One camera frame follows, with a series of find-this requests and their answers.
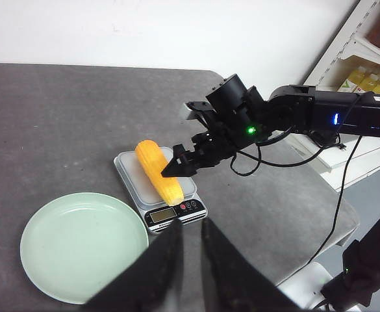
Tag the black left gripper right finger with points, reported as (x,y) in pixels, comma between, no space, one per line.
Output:
(230,282)

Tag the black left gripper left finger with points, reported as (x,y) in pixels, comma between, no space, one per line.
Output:
(152,283)

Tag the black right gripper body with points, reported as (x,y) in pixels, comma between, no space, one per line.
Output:
(231,115)

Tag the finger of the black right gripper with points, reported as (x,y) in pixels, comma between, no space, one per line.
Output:
(181,155)
(180,167)

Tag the yellow corn cob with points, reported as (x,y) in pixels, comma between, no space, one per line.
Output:
(153,161)

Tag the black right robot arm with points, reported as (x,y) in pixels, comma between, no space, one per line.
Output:
(287,111)

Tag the light green plate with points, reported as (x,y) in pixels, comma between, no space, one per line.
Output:
(77,244)

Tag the white shelf rack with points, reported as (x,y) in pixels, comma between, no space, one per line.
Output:
(343,136)

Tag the yellow bottles on shelf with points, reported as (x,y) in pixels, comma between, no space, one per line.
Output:
(362,79)

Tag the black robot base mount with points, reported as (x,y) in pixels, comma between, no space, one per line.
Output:
(360,277)

